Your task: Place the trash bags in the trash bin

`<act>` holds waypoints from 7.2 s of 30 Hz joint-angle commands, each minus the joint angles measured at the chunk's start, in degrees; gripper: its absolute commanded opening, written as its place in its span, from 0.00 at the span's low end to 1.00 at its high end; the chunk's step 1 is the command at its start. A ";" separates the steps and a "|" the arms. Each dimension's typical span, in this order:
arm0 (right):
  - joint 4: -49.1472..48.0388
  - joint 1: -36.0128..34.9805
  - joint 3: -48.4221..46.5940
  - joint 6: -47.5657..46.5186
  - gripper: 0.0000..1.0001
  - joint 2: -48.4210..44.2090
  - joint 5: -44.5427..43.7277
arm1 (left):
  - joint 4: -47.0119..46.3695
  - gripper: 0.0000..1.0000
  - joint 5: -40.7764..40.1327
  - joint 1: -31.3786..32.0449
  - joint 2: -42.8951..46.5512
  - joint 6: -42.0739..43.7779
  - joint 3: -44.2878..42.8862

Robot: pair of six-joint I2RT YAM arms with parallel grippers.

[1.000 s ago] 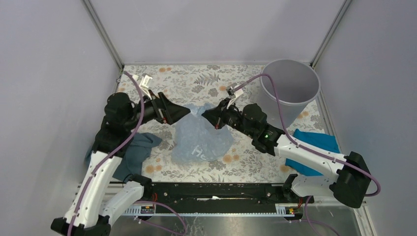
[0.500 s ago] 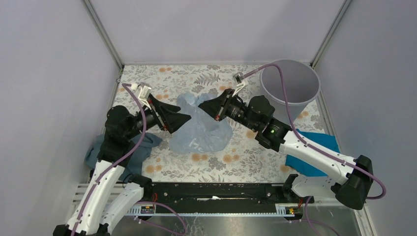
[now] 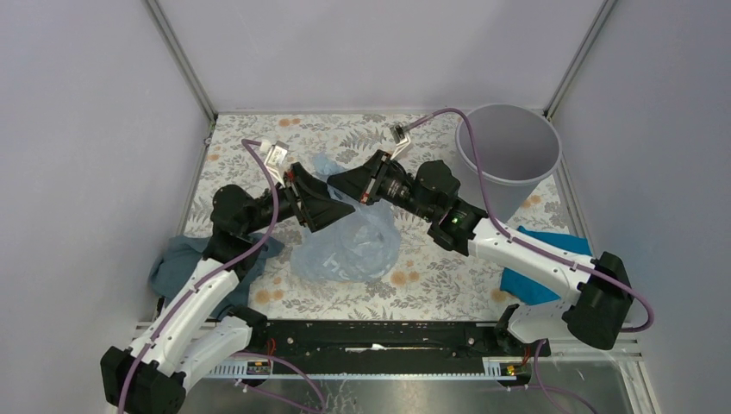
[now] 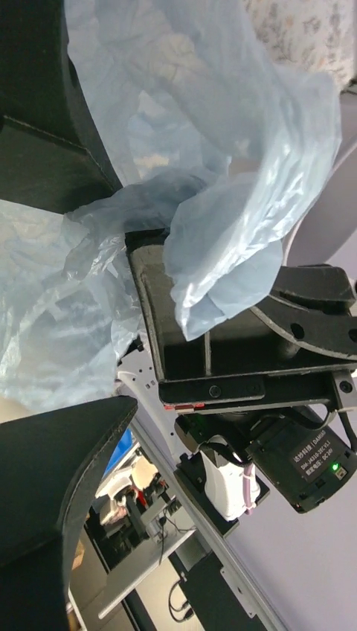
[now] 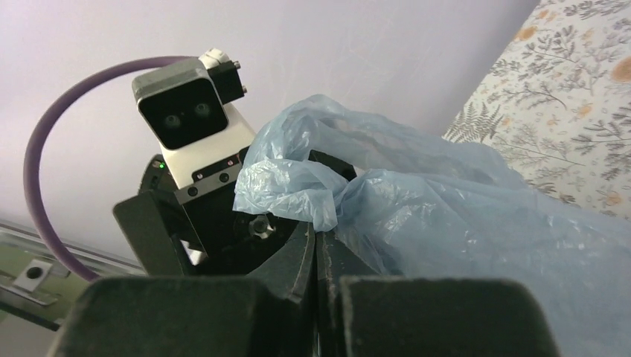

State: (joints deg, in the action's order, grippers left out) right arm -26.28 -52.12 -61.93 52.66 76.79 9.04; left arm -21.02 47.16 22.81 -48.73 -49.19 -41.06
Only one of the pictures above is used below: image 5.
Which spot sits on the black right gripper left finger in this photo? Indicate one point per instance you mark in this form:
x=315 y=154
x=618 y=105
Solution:
x=268 y=312

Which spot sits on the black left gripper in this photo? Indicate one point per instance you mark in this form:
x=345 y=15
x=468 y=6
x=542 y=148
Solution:
x=195 y=230

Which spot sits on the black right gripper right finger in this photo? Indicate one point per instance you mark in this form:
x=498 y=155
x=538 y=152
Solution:
x=361 y=313

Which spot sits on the light blue plastic trash bag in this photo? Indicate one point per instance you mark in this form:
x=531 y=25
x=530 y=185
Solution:
x=417 y=205

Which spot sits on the floral patterned table mat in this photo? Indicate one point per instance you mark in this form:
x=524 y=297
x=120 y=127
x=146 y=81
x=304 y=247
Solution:
x=556 y=104

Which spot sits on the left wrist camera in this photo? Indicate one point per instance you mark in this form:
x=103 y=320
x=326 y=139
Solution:
x=189 y=106

